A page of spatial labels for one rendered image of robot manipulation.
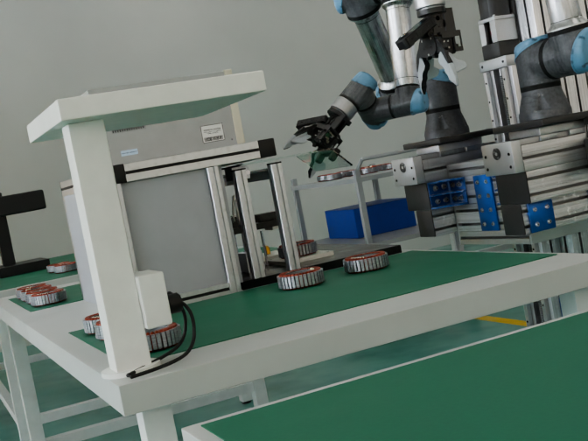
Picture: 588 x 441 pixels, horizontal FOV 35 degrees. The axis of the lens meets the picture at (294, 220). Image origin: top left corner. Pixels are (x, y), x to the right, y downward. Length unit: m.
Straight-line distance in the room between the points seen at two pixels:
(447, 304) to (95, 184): 0.66
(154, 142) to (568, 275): 1.12
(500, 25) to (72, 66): 5.41
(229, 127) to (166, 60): 5.69
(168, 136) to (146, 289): 0.95
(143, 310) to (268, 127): 6.88
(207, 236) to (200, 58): 5.99
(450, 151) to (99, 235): 1.79
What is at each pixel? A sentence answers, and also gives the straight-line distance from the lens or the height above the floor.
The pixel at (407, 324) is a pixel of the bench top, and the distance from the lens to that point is 1.69.
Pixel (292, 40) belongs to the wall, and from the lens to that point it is 8.61.
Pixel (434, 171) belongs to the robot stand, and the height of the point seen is 0.93.
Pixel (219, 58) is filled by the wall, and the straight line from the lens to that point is 8.33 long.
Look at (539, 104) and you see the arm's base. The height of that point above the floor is 1.08.
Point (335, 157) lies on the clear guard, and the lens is 2.60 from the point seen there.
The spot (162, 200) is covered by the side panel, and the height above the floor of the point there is 1.01.
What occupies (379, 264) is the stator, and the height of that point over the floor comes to 0.76.
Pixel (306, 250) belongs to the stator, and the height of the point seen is 0.80.
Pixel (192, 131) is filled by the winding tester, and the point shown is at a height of 1.17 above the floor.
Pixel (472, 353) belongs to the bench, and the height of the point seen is 0.75.
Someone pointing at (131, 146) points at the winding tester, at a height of 1.16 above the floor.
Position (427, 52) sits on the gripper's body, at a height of 1.25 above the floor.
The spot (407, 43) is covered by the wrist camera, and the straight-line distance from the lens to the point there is 2.31.
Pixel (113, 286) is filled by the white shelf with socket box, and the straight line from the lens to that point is 1.57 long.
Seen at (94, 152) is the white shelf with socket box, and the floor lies 1.12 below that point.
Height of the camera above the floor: 1.04
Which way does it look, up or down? 3 degrees down
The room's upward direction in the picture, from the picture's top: 11 degrees counter-clockwise
